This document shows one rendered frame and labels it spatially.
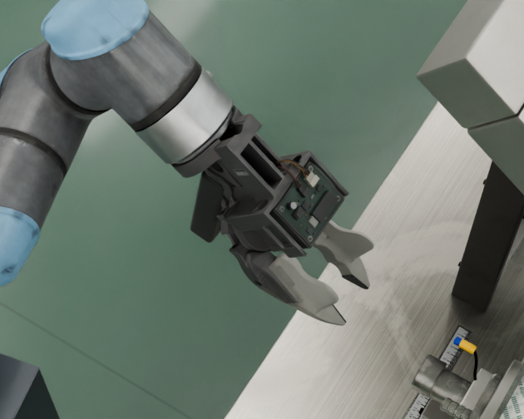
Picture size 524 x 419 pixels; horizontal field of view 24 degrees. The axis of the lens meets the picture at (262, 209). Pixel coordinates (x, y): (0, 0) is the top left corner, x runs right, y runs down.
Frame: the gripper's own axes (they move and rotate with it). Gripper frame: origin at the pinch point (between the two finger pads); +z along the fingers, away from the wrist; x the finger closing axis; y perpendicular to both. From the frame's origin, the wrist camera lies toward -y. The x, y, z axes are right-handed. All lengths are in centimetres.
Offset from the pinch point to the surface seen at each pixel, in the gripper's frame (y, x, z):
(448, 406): 0.6, -0.2, 15.6
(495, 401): 5.8, 0.9, 15.8
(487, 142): 53, -18, -28
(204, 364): -132, 33, 55
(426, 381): -7.5, 4.1, 17.6
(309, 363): -40.5, 10.7, 23.9
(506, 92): 56, -18, -30
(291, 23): -152, 119, 30
